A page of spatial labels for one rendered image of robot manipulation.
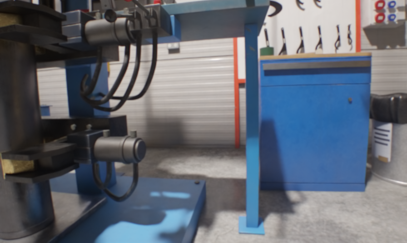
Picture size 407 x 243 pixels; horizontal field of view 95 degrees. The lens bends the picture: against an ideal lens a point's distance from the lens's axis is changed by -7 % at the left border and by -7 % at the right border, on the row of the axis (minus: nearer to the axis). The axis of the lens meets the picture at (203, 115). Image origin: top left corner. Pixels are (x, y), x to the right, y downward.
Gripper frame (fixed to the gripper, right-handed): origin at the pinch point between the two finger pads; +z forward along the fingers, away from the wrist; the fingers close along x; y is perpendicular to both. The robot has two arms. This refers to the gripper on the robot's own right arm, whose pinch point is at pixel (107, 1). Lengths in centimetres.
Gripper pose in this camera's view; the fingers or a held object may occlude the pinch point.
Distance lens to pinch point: 68.0
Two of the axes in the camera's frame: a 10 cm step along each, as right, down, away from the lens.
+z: 0.9, 9.0, 4.3
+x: 1.5, -4.4, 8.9
